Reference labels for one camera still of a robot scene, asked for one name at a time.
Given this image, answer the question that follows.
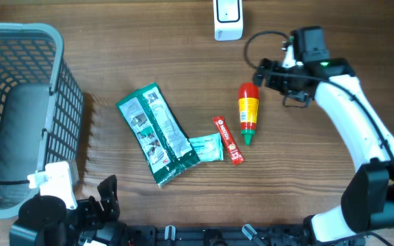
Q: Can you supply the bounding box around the sriracha bottle green cap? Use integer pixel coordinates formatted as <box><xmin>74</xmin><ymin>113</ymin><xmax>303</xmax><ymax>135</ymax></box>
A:
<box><xmin>238</xmin><ymin>83</ymin><xmax>259</xmax><ymax>146</ymax></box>

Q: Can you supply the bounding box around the green 3M gloves package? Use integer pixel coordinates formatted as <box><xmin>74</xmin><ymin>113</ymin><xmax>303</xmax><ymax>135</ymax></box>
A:
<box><xmin>116</xmin><ymin>82</ymin><xmax>200</xmax><ymax>187</ymax></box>

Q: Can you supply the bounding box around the red Nescafe stick sachet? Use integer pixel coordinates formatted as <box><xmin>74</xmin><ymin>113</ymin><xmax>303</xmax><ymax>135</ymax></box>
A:
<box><xmin>212</xmin><ymin>116</ymin><xmax>245</xmax><ymax>165</ymax></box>

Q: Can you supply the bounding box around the teal wet wipes pack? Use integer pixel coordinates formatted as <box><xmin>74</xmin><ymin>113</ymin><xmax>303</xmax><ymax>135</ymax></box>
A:
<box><xmin>189</xmin><ymin>133</ymin><xmax>224</xmax><ymax>162</ymax></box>

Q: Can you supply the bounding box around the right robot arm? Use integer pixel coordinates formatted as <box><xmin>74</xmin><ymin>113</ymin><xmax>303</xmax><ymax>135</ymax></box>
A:
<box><xmin>252</xmin><ymin>26</ymin><xmax>394</xmax><ymax>245</ymax></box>

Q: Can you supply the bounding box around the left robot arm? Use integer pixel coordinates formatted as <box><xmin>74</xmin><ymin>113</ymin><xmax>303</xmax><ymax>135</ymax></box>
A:
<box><xmin>9</xmin><ymin>175</ymin><xmax>129</xmax><ymax>246</ymax></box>

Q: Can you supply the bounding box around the white barcode scanner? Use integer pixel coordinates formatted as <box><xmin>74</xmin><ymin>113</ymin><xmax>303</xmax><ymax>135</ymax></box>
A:
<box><xmin>213</xmin><ymin>0</ymin><xmax>244</xmax><ymax>42</ymax></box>

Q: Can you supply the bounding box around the grey plastic shopping basket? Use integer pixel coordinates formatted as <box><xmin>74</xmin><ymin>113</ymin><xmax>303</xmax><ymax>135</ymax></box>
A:
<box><xmin>0</xmin><ymin>23</ymin><xmax>84</xmax><ymax>219</ymax></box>

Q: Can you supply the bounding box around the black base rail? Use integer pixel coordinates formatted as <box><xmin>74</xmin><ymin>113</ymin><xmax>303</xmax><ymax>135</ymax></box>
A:
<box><xmin>121</xmin><ymin>223</ymin><xmax>367</xmax><ymax>246</ymax></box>

